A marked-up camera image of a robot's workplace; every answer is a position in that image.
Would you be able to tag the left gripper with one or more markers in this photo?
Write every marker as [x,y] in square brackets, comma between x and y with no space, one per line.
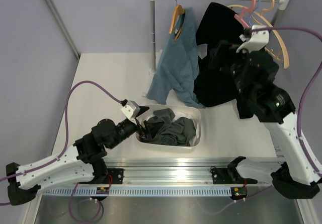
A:
[141,131]

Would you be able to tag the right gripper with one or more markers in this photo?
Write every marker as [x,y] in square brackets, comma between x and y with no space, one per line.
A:
[225,51]

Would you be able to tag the black t shirt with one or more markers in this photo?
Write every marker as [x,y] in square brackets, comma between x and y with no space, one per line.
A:
[213,86]

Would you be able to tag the pink plastic hanger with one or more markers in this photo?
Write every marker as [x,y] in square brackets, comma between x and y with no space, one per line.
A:
[240,17]

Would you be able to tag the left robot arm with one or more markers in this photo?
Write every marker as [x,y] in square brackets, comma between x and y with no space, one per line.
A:
[81,162]

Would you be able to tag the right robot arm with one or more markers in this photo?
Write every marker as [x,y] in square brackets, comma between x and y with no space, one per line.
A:
[252,74]

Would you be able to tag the teal blue t shirt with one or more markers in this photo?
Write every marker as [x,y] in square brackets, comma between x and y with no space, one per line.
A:
[178,65]

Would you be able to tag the wooden hanger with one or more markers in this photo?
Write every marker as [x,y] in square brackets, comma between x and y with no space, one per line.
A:
[178,11]

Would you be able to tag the grey clothes in basket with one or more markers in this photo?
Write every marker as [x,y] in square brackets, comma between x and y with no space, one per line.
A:
[167,131]

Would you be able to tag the white laundry basket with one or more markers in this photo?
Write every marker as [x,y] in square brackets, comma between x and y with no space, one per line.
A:
[182,111]

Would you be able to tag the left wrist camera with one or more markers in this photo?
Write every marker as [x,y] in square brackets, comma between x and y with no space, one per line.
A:
[130,110]

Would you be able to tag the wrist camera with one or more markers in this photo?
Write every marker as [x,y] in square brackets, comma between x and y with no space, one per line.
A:
[130,110]
[257,37]

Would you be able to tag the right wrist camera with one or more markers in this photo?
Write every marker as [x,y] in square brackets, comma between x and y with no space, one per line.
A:
[257,37]

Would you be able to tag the aluminium mounting rail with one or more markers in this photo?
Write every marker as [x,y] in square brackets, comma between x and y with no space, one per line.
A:
[176,172]

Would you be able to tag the light blue wire hanger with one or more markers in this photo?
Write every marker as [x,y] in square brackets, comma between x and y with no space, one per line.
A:
[249,17]

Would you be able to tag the light blue cable duct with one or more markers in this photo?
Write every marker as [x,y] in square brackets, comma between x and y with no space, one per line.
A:
[121,191]

